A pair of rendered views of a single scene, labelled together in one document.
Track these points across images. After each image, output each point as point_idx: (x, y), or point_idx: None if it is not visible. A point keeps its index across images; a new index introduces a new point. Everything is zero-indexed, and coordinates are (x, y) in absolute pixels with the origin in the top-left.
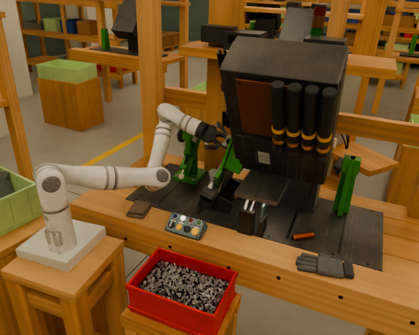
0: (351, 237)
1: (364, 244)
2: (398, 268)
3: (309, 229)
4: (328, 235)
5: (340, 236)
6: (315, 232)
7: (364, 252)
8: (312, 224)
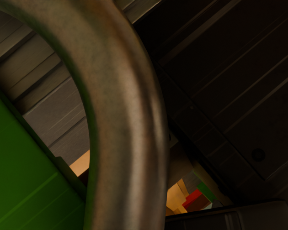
0: (85, 127)
1: (84, 139)
2: (74, 162)
3: (40, 112)
4: (55, 126)
5: (72, 125)
6: (43, 119)
7: (65, 156)
8: (63, 94)
